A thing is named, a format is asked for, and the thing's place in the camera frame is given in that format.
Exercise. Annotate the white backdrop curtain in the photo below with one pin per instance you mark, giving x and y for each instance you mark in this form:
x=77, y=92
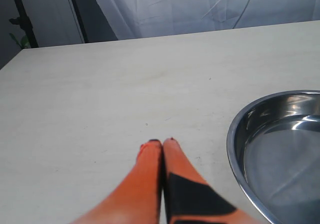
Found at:
x=133, y=19

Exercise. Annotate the round stainless steel tray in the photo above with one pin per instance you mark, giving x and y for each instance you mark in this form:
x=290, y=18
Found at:
x=273, y=148

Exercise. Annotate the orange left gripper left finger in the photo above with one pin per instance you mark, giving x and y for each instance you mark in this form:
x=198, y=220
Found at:
x=137, y=199

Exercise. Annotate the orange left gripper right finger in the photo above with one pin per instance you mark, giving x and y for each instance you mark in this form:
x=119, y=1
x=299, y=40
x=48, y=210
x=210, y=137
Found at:
x=189, y=199

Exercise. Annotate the black metal stand pole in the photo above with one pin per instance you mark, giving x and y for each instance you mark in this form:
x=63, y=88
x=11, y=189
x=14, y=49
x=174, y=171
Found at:
x=24, y=22

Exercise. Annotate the green plant leaves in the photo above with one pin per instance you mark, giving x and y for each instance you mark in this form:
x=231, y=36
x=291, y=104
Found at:
x=22, y=43

